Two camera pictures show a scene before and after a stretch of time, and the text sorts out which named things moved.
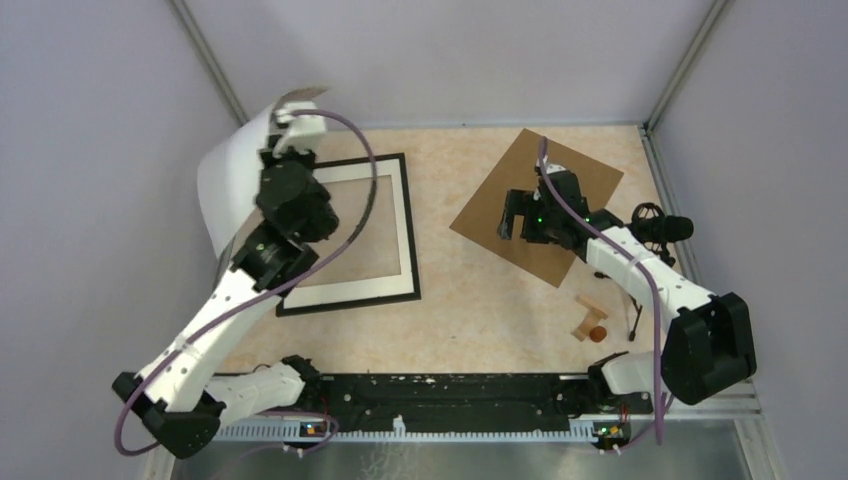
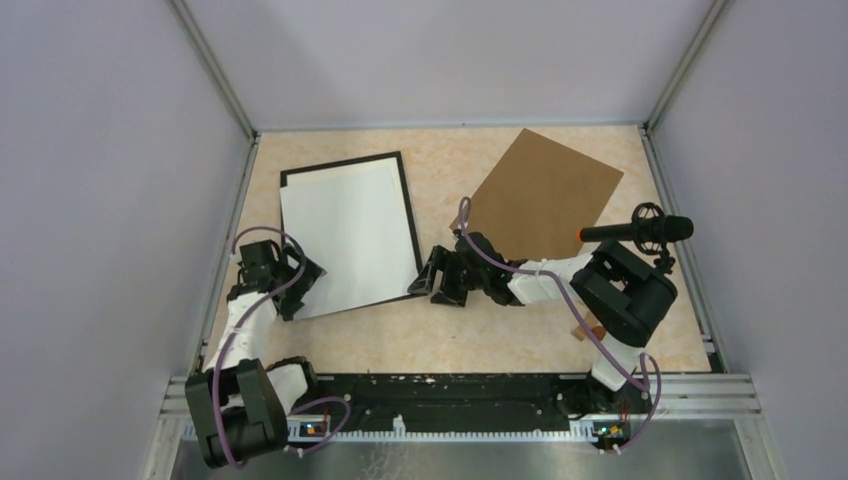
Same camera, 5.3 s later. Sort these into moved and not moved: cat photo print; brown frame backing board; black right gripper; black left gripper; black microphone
Moved: cat photo print; black left gripper; black right gripper
Not moved: brown frame backing board; black microphone
